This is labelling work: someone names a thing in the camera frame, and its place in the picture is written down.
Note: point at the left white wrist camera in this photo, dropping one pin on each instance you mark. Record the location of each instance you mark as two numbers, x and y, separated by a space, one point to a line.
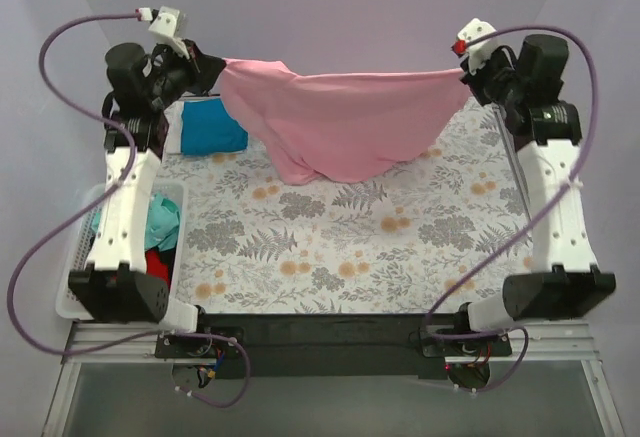
166 24

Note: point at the aluminium frame rail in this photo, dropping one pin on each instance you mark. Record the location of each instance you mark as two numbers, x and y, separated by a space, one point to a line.
111 343

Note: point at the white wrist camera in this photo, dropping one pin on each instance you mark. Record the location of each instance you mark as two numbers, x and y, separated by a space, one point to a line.
166 24
475 42

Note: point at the pink t shirt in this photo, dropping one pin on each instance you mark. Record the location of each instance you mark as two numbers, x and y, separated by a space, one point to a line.
345 127

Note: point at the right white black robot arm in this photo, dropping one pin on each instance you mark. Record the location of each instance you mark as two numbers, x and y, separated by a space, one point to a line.
565 281

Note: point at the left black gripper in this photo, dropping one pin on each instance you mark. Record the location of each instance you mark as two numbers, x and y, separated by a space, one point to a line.
195 67

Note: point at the folded blue t shirt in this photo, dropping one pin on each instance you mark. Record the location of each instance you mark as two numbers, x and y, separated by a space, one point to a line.
209 129

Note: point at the white plastic laundry basket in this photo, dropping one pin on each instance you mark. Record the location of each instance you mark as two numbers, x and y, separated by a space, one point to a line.
80 242

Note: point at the teal t shirt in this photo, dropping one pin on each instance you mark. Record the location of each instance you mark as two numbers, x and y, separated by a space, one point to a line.
162 225

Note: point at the red t shirt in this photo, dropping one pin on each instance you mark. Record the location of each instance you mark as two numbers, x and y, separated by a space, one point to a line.
160 264

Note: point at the floral table cloth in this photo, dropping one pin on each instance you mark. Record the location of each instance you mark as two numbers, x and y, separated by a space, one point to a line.
424 233

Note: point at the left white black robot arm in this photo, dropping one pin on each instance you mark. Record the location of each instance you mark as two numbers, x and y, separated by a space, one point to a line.
114 285

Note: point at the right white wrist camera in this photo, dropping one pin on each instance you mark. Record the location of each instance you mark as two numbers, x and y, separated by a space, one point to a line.
475 42

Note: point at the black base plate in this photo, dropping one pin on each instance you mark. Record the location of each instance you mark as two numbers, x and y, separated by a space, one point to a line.
325 345

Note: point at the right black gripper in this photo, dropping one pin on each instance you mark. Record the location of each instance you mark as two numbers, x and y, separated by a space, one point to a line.
476 77

